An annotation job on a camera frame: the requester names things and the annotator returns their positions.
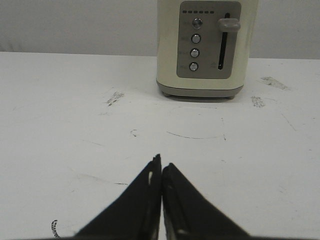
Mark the cream two-slot toaster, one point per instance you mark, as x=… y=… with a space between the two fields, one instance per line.
x=203 y=46

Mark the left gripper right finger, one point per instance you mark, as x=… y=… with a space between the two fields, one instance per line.
x=188 y=215

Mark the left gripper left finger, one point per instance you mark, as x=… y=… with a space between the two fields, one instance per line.
x=135 y=214

